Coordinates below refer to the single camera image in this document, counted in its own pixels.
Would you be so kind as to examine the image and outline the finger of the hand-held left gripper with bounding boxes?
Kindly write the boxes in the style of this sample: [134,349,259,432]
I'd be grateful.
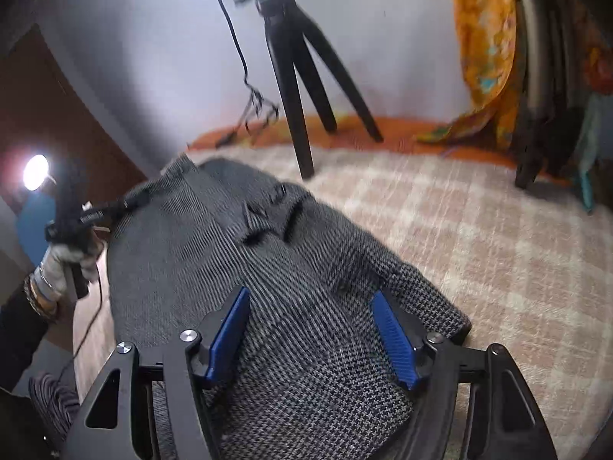
[81,190,155,225]

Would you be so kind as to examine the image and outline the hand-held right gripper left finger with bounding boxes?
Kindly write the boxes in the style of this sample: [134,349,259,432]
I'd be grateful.
[67,286,251,460]

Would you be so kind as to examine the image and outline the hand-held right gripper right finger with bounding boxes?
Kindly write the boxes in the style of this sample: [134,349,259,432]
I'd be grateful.
[370,289,559,460]

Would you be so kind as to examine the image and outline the grey houndstooth pants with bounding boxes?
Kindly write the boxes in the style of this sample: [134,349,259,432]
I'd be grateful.
[105,153,473,460]

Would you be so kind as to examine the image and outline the person's left forearm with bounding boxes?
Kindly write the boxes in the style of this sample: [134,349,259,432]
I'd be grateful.
[0,275,62,394]

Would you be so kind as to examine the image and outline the person's left hand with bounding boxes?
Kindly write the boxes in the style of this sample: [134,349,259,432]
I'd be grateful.
[40,238,105,299]

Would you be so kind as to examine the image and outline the metal wrist bangles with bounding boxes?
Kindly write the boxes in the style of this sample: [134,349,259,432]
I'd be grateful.
[23,261,61,322]

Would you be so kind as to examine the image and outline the brown wooden door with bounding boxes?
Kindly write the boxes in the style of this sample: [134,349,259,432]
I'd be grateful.
[0,23,150,214]

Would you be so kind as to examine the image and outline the beige plaid blanket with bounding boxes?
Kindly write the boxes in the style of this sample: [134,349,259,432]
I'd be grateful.
[72,146,613,460]

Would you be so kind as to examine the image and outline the striped clothing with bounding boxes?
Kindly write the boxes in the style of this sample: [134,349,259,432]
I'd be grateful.
[28,371,83,447]

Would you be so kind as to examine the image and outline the orange bedsheet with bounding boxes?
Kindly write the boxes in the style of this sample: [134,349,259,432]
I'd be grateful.
[187,114,518,169]

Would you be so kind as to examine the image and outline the black tripod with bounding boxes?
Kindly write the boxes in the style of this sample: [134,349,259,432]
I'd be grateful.
[234,0,385,179]

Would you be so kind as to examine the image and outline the teal cloth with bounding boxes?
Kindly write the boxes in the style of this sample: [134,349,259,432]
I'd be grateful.
[572,90,607,215]

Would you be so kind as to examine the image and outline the dark hanging clothes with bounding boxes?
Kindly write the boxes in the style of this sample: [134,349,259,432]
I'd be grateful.
[506,0,613,191]

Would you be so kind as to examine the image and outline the orange printed hanging cloth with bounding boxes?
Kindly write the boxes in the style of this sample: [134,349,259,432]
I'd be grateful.
[416,0,524,150]

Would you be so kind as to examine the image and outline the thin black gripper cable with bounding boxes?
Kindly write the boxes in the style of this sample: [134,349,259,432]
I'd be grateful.
[56,268,104,386]

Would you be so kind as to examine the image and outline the black ring light cable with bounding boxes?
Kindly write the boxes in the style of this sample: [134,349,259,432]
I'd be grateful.
[213,0,281,148]

